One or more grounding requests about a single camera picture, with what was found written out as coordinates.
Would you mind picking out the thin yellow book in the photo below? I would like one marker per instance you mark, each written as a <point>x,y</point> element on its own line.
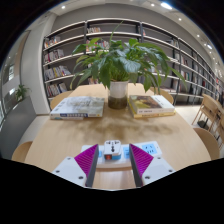
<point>151,115</point>

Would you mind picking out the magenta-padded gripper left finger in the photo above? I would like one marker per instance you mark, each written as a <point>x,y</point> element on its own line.
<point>68,170</point>

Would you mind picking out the small background potted plant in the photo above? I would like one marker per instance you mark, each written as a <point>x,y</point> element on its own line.
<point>22,91</point>

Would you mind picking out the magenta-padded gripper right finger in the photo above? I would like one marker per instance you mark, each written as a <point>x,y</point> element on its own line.
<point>160,168</point>

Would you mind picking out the small white charger block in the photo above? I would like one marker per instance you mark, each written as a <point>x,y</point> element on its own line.
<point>112,148</point>

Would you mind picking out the grey bookshelf unit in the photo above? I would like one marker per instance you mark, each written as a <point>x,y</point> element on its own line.
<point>113,33</point>

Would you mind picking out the grey-white cover book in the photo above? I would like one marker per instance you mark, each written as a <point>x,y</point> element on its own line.
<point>78,106</point>

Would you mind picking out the green potted plant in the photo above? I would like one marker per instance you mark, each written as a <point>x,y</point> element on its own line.
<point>118,96</point>

